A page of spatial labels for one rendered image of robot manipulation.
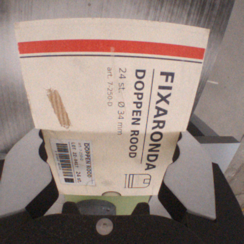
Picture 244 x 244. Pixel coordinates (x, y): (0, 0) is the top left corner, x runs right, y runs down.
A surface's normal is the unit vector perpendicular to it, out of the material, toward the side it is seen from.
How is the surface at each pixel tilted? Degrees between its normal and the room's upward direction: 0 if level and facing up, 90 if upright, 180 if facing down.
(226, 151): 0
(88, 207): 68
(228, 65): 0
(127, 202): 5
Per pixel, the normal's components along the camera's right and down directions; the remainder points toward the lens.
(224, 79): 0.04, 0.47
